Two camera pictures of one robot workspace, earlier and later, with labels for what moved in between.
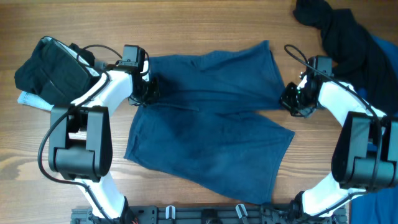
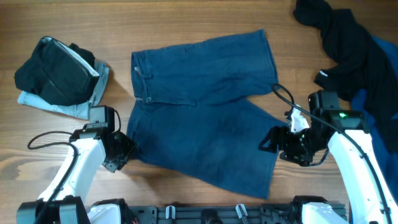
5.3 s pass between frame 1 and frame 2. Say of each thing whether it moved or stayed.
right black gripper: moved
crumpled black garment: stayed
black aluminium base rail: stayed
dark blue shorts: moved
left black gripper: moved
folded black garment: stayed
